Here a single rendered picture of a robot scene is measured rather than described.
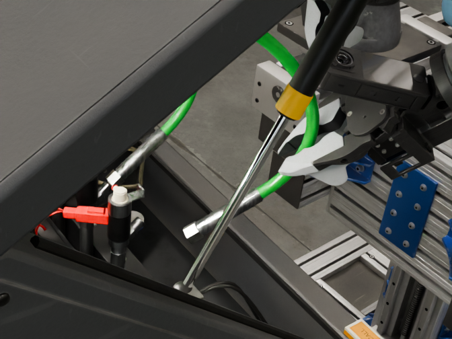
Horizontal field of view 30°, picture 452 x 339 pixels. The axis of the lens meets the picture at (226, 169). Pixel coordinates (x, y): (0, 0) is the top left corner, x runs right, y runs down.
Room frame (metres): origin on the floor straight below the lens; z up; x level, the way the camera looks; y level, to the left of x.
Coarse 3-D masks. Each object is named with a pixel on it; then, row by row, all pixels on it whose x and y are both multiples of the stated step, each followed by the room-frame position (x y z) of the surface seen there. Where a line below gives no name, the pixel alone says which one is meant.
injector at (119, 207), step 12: (108, 204) 0.76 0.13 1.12; (120, 204) 0.76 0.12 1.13; (108, 216) 0.76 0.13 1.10; (120, 216) 0.75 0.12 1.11; (108, 228) 0.76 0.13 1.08; (120, 228) 0.75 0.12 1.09; (132, 228) 0.77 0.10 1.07; (108, 240) 0.76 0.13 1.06; (120, 240) 0.75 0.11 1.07; (120, 252) 0.76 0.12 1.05; (120, 264) 0.76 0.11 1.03
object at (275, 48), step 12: (264, 36) 0.73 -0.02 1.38; (276, 48) 0.73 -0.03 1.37; (288, 60) 0.73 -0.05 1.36; (288, 72) 0.74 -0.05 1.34; (312, 108) 0.74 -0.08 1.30; (312, 120) 0.74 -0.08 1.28; (312, 132) 0.75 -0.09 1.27; (312, 144) 0.75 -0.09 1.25; (276, 180) 0.74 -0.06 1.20; (288, 180) 0.74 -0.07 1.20; (264, 192) 0.73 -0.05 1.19
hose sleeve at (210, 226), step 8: (248, 192) 0.73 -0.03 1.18; (256, 192) 0.73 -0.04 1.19; (248, 200) 0.73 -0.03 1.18; (256, 200) 0.73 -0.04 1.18; (224, 208) 0.73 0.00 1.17; (240, 208) 0.72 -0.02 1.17; (248, 208) 0.73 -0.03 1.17; (208, 216) 0.72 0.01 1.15; (216, 216) 0.72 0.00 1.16; (200, 224) 0.71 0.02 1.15; (208, 224) 0.71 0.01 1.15; (200, 232) 0.71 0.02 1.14; (208, 232) 0.71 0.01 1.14
